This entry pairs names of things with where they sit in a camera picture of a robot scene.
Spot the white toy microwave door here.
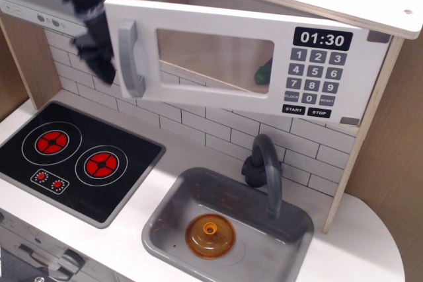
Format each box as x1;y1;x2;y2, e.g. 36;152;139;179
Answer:
105;0;391;125

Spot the grey range hood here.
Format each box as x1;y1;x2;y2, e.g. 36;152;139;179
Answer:
1;0;88;37

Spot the black toy stovetop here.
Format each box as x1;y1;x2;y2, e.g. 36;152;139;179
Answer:
1;102;165;229

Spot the purple toy eggplant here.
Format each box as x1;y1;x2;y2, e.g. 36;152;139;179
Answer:
254;58;273;85

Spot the dark grey toy faucet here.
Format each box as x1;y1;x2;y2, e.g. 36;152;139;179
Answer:
241;134;282;219

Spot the grey toy sink basin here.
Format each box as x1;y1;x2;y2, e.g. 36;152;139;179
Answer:
141;168;314;281

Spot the orange transparent pot lid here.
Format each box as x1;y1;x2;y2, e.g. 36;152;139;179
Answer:
184;213;236;260

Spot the grey oven door handle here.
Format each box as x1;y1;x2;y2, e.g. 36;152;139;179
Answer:
15;244;85;281

